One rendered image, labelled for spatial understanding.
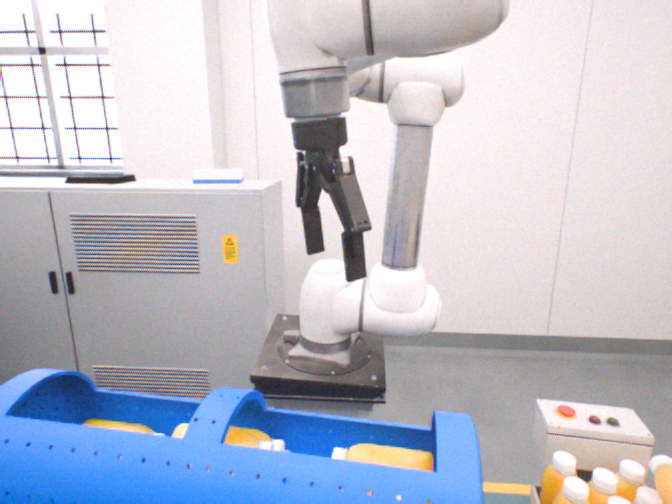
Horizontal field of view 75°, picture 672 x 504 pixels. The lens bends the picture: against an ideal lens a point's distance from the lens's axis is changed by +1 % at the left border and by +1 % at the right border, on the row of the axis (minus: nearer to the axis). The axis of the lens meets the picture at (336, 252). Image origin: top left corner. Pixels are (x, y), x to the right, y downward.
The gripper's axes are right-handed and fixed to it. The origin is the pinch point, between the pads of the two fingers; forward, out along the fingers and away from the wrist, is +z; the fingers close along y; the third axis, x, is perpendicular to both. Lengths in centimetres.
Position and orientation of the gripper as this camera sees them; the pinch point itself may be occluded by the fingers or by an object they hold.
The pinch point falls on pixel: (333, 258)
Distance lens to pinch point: 65.9
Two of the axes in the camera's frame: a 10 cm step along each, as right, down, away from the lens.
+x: -8.9, 2.4, -3.9
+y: -4.5, -2.6, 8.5
